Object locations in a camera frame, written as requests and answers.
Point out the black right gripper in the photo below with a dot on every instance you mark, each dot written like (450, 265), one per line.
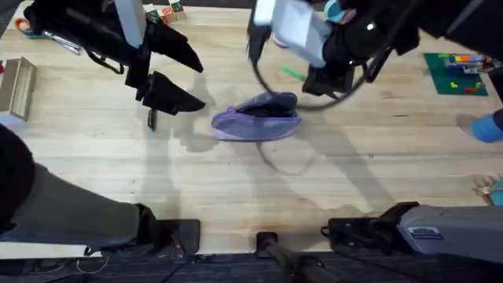
(353, 43)

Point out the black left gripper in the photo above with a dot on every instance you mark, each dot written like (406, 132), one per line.
(137, 72)

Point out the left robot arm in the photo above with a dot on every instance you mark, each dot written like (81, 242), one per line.
(70, 212)

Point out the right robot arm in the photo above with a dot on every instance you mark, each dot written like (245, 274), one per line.
(452, 232)

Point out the purple soft zip bag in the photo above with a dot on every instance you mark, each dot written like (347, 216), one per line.
(255, 122)

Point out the green pen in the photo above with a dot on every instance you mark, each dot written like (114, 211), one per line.
(292, 73)

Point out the pale flat wrist plate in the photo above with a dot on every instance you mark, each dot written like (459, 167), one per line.
(298, 27)
(131, 19)

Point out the black pen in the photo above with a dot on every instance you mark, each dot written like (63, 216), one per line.
(152, 118)

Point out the heap of toy blocks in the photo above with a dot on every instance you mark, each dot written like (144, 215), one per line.
(167, 13)

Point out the metal hand tool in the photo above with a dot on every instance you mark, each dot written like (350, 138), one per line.
(63, 42)

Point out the wooden open box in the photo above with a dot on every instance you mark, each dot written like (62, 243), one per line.
(17, 86)

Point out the green board with blocks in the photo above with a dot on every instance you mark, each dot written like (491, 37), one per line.
(456, 74)

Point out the blue round object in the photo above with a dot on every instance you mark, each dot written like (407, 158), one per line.
(487, 127)

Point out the white flat strip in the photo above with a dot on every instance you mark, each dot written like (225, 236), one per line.
(43, 250)

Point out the teal object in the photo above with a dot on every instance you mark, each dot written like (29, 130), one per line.
(497, 192)

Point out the black camera pole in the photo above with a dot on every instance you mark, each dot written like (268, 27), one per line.
(283, 255)

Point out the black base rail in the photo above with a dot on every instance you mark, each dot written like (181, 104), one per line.
(118, 269)

